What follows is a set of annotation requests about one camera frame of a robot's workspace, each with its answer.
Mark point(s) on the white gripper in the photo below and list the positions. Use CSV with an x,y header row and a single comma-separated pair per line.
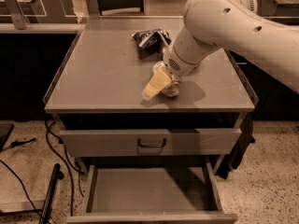
x,y
176,62

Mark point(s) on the green white 7up can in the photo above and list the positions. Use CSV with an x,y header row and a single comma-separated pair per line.
x,y
174,87

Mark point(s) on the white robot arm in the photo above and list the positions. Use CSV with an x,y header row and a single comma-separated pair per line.
x,y
209,25

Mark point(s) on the grey top drawer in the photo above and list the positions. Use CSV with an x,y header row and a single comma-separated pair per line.
x,y
123,143

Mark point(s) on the grey drawer cabinet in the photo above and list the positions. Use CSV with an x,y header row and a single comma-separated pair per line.
x,y
100,84

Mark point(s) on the grey open middle drawer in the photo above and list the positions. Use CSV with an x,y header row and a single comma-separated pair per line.
x,y
156,195

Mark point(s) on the blue crumpled chip bag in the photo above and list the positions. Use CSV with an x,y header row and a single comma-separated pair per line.
x,y
151,40

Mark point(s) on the black bar on floor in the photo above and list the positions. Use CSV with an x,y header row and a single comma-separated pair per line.
x,y
55,176

